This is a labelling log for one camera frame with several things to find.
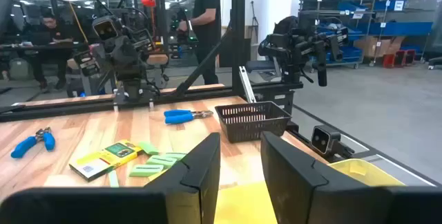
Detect silver aluminium extrusion bar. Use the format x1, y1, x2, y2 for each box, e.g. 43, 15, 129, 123
238, 66, 257, 104

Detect black tripod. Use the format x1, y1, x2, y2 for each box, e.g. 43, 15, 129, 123
249, 1, 260, 44

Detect translucent yellow plastic bin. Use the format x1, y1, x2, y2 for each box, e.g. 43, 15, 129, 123
213, 158, 407, 224

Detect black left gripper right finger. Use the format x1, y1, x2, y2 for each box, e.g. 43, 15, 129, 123
260, 131, 442, 224

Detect black diagonal frame brace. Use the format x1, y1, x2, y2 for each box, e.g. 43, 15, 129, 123
174, 26, 236, 97

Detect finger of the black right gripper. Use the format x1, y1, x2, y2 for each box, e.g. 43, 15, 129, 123
133, 28, 156, 54
73, 49, 102, 78

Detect black slotted plastic basket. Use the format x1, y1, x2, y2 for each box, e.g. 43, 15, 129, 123
214, 100, 293, 144

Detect black vertical frame post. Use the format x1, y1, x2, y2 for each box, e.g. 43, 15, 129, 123
230, 0, 247, 97

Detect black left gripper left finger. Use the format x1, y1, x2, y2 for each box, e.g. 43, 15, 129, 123
0, 132, 221, 224

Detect black table-level camera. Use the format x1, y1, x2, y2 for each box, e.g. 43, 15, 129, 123
309, 124, 355, 159

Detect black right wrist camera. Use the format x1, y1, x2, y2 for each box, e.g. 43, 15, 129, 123
91, 15, 121, 42

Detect person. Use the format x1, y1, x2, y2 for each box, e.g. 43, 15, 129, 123
30, 11, 75, 92
177, 0, 222, 86

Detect metal shelf rack blue bins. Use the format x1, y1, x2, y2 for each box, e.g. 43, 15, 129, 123
299, 0, 436, 68

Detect brown cardboard box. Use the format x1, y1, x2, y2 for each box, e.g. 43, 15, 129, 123
354, 36, 405, 58

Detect black table end rail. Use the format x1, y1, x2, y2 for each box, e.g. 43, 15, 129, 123
0, 81, 305, 123

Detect yellow hanging cable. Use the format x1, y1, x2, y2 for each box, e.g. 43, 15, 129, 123
58, 0, 89, 44

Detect yellow green crayon box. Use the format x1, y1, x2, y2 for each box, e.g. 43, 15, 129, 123
68, 139, 144, 183

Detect blue-handled pliers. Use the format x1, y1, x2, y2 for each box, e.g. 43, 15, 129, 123
10, 127, 56, 159
163, 109, 214, 125

